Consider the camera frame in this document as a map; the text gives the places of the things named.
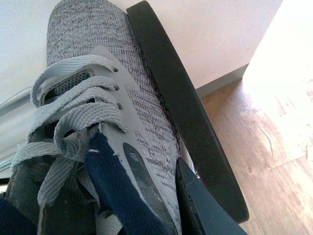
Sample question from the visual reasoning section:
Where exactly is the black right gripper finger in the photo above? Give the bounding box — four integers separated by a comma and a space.
176, 157, 246, 235

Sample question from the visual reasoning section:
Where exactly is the grey knit sneaker white sole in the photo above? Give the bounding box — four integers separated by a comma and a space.
0, 0, 182, 235

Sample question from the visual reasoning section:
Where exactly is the black metal shoe rack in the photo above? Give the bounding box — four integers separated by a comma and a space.
124, 1, 249, 224

